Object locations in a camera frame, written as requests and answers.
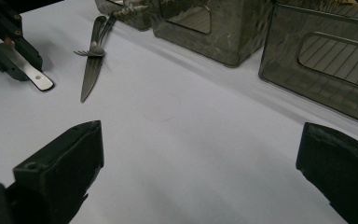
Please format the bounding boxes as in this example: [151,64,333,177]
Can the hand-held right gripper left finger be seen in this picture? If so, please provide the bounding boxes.
[12,119,105,224]

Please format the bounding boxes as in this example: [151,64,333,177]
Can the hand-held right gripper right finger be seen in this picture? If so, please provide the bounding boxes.
[295,121,358,224]

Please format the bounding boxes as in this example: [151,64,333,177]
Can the white ceramic spoon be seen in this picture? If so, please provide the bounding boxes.
[1,42,55,92]

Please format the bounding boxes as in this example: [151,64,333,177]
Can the metal table knife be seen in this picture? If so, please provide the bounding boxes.
[79,15,118,104]

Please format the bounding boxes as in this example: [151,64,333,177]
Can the metal fork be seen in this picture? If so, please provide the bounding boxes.
[73,14,118,58]

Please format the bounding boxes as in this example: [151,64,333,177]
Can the smoky transparent plastic bin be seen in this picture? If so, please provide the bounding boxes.
[148,0,275,68]
[258,0,358,128]
[94,0,153,32]

